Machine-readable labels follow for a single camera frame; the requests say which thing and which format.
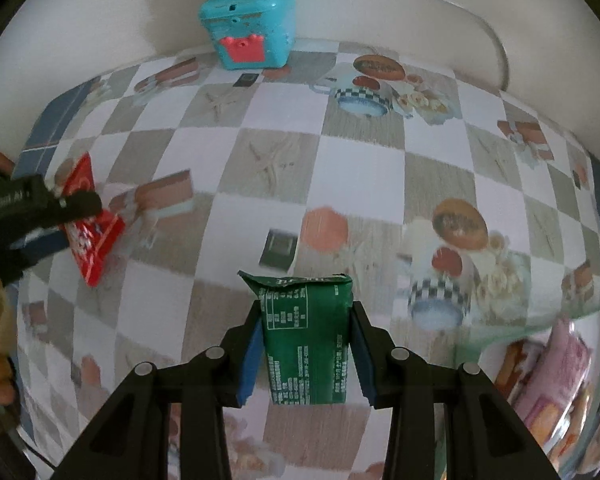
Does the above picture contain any green snack pack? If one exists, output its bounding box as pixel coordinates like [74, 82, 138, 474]
[239, 271, 353, 405]

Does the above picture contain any teal toy box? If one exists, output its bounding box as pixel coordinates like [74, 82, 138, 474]
[198, 0, 296, 70]

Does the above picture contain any brown white milk biscuit pack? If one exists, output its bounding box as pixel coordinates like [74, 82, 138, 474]
[494, 339, 544, 404]

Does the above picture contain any pink swiss roll pack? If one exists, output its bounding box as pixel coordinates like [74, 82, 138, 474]
[513, 318, 591, 445]

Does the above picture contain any green rimmed tray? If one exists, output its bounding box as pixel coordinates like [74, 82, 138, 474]
[455, 310, 600, 479]

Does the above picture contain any large red snack pack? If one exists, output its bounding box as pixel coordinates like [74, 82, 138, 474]
[61, 153, 125, 287]

